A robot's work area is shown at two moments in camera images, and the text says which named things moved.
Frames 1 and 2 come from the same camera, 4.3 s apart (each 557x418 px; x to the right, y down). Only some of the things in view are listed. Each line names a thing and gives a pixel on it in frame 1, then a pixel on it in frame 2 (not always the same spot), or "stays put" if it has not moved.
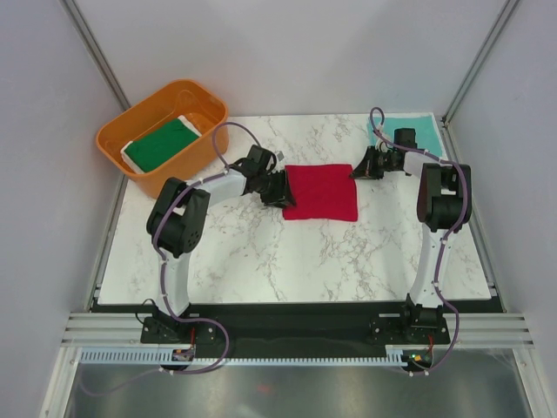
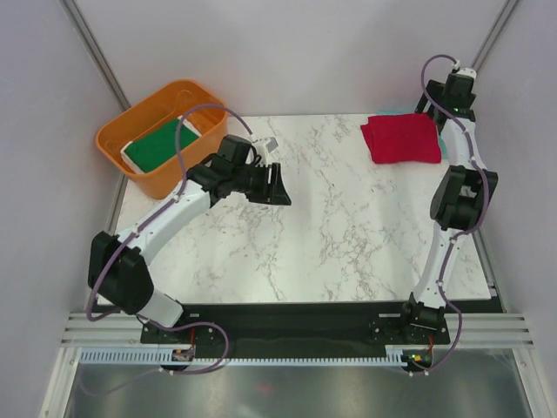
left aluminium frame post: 76,17 stays put
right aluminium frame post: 506,14 stays put
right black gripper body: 379,163 to 434,89
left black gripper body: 274,192 stays put
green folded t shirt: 155,146 stays put
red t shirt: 324,192 to 406,138
